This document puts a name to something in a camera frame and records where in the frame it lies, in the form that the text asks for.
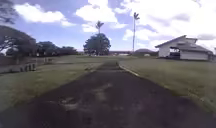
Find round dense tree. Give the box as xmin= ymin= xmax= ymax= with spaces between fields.
xmin=82 ymin=32 xmax=112 ymax=57

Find low distant building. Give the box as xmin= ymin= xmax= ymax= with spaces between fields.
xmin=108 ymin=48 xmax=159 ymax=57

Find dark asphalt path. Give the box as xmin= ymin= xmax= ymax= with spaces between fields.
xmin=0 ymin=60 xmax=216 ymax=128

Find tall palm tree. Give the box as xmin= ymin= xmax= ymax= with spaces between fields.
xmin=131 ymin=11 xmax=141 ymax=55

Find short palm tree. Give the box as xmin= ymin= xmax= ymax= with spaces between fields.
xmin=94 ymin=20 xmax=105 ymax=35

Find row of dark trees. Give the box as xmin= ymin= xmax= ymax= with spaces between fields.
xmin=36 ymin=40 xmax=79 ymax=57

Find grass verge beside path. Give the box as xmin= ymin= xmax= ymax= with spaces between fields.
xmin=118 ymin=54 xmax=216 ymax=116

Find grass field with slope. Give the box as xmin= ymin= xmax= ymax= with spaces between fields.
xmin=0 ymin=54 xmax=112 ymax=113

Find white building with pitched roof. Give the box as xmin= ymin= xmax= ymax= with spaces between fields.
xmin=154 ymin=34 xmax=214 ymax=62

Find row of short posts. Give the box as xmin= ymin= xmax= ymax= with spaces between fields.
xmin=8 ymin=62 xmax=38 ymax=74

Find overhanging tree branches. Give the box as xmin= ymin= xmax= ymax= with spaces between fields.
xmin=0 ymin=0 xmax=18 ymax=25

